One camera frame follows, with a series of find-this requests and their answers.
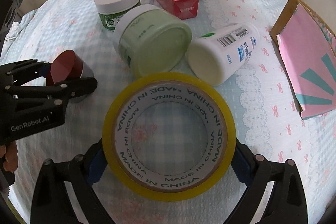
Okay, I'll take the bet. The white lid green jar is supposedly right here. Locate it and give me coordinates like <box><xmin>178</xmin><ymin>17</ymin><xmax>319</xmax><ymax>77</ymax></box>
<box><xmin>94</xmin><ymin>0</ymin><xmax>141</xmax><ymax>31</ymax></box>

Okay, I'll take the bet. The yellow tape roll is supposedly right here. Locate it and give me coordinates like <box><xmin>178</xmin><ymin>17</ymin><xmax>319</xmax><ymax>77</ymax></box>
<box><xmin>102</xmin><ymin>72</ymin><xmax>236</xmax><ymax>202</ymax></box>

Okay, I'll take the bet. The pale green cream jar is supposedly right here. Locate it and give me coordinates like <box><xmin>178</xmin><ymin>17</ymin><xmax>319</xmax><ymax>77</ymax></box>
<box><xmin>113</xmin><ymin>5</ymin><xmax>192</xmax><ymax>78</ymax></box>

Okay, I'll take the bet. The white plastic bottle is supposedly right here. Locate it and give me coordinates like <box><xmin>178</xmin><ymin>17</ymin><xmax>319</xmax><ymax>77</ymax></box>
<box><xmin>186</xmin><ymin>23</ymin><xmax>260</xmax><ymax>86</ymax></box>

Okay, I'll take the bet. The left hand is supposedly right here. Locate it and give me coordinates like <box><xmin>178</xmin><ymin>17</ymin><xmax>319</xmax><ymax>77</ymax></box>
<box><xmin>0</xmin><ymin>141</ymin><xmax>18</xmax><ymax>173</ymax></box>

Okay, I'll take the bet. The blue pink patterned bedsheet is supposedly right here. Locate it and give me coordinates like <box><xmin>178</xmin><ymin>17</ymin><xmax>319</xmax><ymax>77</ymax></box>
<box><xmin>1</xmin><ymin>0</ymin><xmax>335</xmax><ymax>223</ymax></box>

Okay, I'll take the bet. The pink cardboard box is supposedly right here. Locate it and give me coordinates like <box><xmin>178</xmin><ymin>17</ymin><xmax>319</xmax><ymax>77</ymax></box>
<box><xmin>270</xmin><ymin>0</ymin><xmax>335</xmax><ymax>119</ymax></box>

